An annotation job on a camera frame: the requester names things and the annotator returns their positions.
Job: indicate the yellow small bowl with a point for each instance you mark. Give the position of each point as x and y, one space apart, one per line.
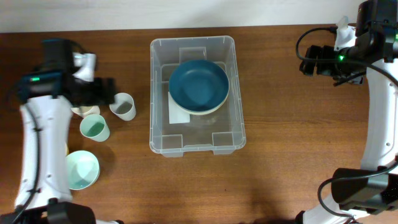
66 149

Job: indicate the cream plate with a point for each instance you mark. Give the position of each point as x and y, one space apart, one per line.
198 113

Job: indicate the mint green small bowl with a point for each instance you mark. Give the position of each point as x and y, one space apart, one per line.
83 170

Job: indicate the blue plate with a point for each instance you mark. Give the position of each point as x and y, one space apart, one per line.
199 85

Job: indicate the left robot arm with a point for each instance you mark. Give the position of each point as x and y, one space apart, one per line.
64 80

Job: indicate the mint green cup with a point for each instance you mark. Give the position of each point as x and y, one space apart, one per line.
95 128

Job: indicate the grey cup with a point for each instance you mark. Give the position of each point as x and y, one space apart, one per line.
123 106

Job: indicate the cream cup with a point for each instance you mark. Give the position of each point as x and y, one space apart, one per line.
84 111

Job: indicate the clear plastic storage container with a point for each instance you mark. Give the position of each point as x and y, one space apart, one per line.
223 131

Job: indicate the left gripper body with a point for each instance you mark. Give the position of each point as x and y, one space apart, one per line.
94 93

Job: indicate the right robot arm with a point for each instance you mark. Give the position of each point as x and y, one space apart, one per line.
366 51

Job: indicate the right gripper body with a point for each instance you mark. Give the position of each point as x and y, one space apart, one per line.
339 72

